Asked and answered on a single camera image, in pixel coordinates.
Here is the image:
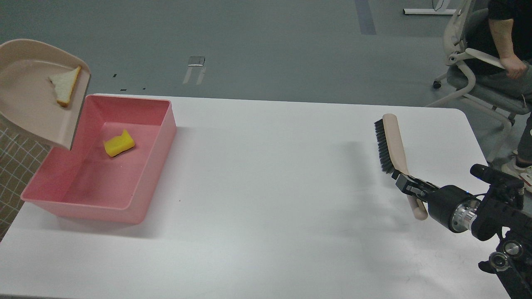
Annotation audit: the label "bread slice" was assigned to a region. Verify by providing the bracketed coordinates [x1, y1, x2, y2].
[48, 66, 82, 108]

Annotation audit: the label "grey floor socket plate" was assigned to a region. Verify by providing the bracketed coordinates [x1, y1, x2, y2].
[187, 56, 206, 67]

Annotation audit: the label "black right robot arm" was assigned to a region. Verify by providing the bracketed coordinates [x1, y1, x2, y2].
[392, 164, 532, 299]

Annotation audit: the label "pink plastic bin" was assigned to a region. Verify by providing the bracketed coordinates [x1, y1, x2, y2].
[21, 95, 177, 224]

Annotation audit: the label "beige brush black bristles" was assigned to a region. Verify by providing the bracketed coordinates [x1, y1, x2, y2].
[374, 113, 428, 220]

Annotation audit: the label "seated person dark clothes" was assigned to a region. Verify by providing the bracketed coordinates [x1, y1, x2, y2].
[465, 0, 532, 192]

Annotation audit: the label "brown checkered cloth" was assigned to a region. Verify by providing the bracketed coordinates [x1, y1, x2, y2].
[0, 124, 51, 240]

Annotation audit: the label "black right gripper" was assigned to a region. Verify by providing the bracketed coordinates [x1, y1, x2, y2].
[395, 172, 481, 233]

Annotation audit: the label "white desk foot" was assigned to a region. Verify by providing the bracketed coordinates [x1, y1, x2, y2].
[402, 0, 463, 16]

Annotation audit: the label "yellow sponge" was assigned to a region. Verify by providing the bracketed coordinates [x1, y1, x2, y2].
[103, 129, 135, 157]

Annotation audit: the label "grey office chair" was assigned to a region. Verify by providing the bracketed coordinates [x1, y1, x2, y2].
[427, 0, 531, 164]

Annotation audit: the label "beige plastic dustpan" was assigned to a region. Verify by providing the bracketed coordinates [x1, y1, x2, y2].
[0, 39, 91, 150]

